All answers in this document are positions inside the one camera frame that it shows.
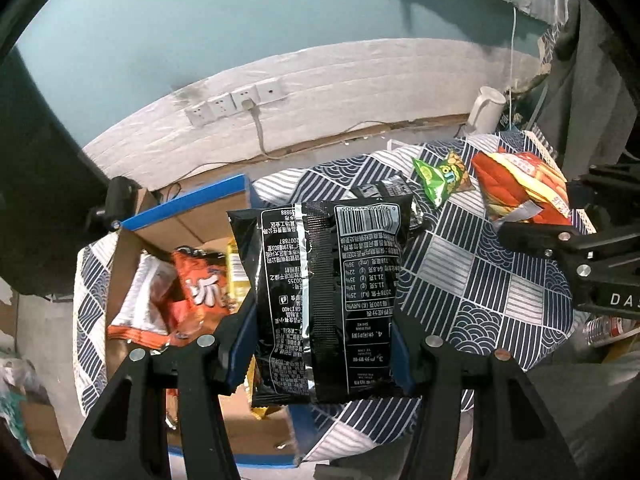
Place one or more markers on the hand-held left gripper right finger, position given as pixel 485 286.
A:
pixel 402 362

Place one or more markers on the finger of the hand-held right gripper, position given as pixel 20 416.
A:
pixel 615 190
pixel 540 237

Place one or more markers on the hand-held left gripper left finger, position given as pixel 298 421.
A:
pixel 240 352

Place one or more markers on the orange octopus print snack bag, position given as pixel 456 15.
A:
pixel 200 290

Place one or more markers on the black snack bag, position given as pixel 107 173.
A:
pixel 325 285

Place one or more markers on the red shrimp chip bag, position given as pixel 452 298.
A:
pixel 145 290

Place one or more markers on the cardboard box with blue tape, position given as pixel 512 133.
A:
pixel 190 220

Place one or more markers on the clear plastic bottle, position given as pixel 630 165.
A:
pixel 607 331

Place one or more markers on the red striped snack packet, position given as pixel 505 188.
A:
pixel 520 180

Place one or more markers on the navy white patterned tablecloth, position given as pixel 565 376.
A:
pixel 475 285

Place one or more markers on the yellow snack packet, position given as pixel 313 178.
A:
pixel 235 270

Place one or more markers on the grey hanging garment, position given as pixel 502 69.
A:
pixel 590 85

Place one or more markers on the green snack packet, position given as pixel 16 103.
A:
pixel 442 177

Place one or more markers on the white electric kettle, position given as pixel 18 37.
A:
pixel 484 110

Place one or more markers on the small black snack packet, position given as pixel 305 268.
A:
pixel 385 189

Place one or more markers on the black clamp knob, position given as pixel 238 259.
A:
pixel 120 200

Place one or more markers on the brown cardboard carton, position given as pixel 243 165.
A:
pixel 42 427

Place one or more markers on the dark panel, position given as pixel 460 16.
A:
pixel 45 170

